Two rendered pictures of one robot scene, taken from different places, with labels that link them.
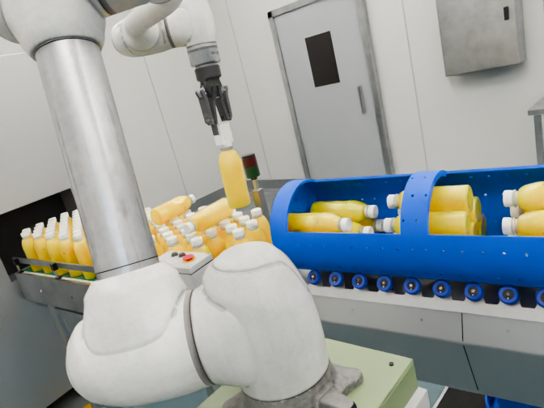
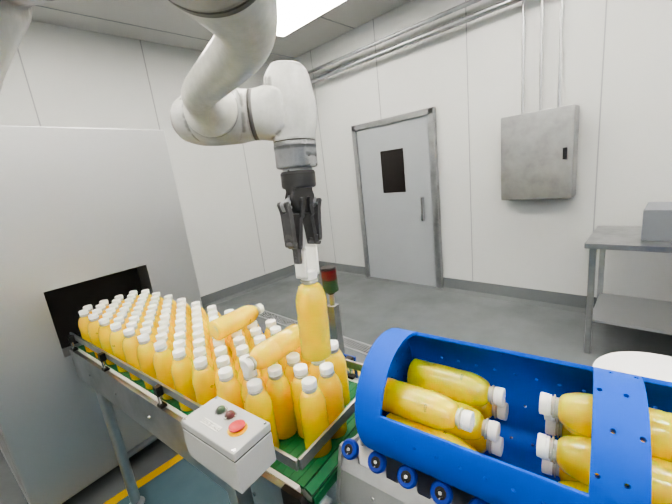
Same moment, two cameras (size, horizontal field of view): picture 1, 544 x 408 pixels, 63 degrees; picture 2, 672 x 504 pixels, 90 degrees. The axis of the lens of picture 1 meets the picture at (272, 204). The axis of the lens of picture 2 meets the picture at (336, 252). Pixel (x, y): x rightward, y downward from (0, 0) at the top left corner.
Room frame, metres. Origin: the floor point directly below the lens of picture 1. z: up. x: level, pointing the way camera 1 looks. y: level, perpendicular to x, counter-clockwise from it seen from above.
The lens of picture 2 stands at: (0.62, 0.04, 1.62)
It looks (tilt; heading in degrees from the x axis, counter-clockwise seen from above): 13 degrees down; 359
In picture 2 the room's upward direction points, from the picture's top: 7 degrees counter-clockwise
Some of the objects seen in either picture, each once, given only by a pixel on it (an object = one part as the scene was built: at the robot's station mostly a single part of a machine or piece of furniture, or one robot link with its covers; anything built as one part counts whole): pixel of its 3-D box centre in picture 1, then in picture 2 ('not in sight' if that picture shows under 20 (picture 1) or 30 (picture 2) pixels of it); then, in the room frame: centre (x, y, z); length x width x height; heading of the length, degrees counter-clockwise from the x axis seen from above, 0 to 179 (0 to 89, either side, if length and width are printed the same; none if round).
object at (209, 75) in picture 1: (210, 82); (299, 191); (1.38, 0.09, 1.58); 0.08 x 0.07 x 0.09; 146
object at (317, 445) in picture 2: not in sight; (347, 412); (1.44, 0.04, 0.96); 0.40 x 0.01 x 0.03; 141
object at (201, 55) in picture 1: (204, 56); (296, 157); (1.38, 0.08, 1.66); 0.09 x 0.09 x 0.06
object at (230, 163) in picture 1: (233, 176); (312, 317); (1.37, 0.10, 1.29); 0.07 x 0.07 x 0.19
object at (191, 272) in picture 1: (183, 272); (227, 439); (1.30, 0.32, 1.05); 0.20 x 0.10 x 0.10; 51
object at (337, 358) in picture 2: (262, 236); (336, 374); (1.58, 0.06, 1.00); 0.07 x 0.07 x 0.19
